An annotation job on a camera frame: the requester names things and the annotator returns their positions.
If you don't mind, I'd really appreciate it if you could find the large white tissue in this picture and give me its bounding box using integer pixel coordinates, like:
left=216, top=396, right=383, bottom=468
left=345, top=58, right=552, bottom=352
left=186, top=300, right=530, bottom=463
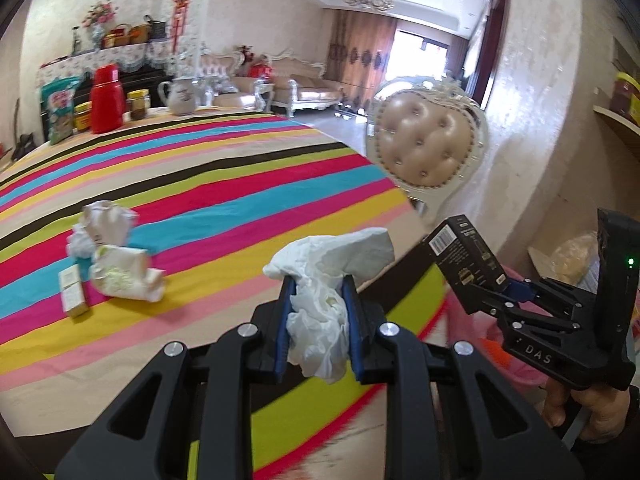
left=262, top=226, right=395, bottom=384

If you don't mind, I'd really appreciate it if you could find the black small carton box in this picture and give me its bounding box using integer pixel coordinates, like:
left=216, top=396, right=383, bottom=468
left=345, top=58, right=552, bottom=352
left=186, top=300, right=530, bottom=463
left=425, top=214, right=509, bottom=314

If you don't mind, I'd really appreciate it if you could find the white paper cup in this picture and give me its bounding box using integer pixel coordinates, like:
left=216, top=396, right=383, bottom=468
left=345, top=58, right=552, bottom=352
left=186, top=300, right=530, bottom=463
left=75, top=200, right=138, bottom=247

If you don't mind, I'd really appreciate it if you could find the small white tissue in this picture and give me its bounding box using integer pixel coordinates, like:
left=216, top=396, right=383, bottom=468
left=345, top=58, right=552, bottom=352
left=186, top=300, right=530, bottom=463
left=66, top=223, right=96, bottom=259

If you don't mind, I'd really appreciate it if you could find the pink trash bin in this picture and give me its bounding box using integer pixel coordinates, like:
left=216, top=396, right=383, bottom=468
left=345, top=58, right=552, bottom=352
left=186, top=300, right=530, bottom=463
left=444, top=288, right=548, bottom=393

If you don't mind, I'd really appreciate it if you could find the right hand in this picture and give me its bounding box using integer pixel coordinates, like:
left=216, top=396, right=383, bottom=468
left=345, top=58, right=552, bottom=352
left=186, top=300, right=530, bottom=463
left=541, top=377, right=633, bottom=443

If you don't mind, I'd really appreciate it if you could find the plastic bag of food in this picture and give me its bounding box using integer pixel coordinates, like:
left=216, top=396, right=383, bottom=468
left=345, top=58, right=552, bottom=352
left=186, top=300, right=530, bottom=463
left=550, top=231, right=598, bottom=285

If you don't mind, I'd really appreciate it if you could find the striped colourful tablecloth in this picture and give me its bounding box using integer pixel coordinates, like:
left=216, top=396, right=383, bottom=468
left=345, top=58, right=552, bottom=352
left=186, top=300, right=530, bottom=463
left=1, top=113, right=445, bottom=477

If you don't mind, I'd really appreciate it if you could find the crumpled white paper wrapper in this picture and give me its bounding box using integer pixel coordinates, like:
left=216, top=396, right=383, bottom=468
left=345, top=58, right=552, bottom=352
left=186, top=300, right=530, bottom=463
left=89, top=245, right=165, bottom=302

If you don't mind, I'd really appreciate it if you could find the beige tufted dining chair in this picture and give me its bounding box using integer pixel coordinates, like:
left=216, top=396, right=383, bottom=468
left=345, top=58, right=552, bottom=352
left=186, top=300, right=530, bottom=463
left=364, top=76, right=488, bottom=226

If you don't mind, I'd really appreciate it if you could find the cream ornate sofa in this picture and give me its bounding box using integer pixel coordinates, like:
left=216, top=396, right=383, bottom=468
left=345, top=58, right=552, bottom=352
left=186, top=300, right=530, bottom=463
left=266, top=49, right=344, bottom=118

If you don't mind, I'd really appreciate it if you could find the cream armchair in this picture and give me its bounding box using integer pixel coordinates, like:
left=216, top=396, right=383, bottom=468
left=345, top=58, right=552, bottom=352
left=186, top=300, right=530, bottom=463
left=194, top=44, right=266, bottom=112

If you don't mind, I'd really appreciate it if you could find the small white carton box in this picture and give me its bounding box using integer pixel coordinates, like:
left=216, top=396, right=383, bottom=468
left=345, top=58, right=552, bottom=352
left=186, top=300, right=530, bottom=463
left=58, top=264, right=89, bottom=318

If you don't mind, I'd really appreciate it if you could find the white ceramic teapot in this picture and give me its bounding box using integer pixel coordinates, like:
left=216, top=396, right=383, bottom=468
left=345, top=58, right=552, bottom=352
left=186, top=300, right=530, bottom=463
left=157, top=77, right=198, bottom=116

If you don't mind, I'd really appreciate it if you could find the yellow lid jar dark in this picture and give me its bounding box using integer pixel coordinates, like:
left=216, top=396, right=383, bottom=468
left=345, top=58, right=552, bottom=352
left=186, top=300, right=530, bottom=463
left=127, top=89, right=150, bottom=122

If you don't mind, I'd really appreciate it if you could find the red jar on shelf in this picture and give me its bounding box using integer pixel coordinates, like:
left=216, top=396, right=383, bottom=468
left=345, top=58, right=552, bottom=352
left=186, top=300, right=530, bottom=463
left=608, top=72, right=640, bottom=126

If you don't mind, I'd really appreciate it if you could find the brown patterned curtain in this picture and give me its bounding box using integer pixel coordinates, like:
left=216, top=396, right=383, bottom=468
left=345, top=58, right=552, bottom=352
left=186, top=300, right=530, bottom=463
left=326, top=10, right=398, bottom=112

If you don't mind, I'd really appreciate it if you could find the piano with lace cover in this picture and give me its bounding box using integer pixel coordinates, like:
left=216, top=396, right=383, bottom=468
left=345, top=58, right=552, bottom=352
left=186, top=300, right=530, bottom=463
left=34, top=37, right=177, bottom=141

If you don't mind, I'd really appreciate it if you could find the red thermos jug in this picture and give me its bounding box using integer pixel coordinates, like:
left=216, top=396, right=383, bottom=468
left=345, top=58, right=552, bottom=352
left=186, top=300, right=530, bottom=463
left=90, top=64, right=126, bottom=134

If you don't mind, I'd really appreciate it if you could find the yellow lid jar left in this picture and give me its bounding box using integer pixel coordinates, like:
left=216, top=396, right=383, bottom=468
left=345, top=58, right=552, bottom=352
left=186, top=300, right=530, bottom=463
left=74, top=101, right=91, bottom=133

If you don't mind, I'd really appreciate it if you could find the green snack bag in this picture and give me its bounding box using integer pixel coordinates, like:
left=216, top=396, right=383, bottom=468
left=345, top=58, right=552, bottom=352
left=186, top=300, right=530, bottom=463
left=41, top=76, right=80, bottom=145

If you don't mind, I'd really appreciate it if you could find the red chinese knot ornament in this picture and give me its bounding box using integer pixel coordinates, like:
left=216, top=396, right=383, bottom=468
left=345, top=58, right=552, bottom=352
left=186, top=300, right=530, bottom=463
left=170, top=0, right=190, bottom=54

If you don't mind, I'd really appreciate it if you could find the flower vase bouquet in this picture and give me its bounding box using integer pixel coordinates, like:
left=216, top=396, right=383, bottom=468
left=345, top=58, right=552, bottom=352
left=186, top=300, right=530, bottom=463
left=81, top=0, right=117, bottom=50

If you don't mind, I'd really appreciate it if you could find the wooden wall shelf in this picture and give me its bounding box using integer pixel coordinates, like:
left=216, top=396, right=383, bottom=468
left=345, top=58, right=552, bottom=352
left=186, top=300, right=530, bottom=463
left=592, top=105, right=640, bottom=158

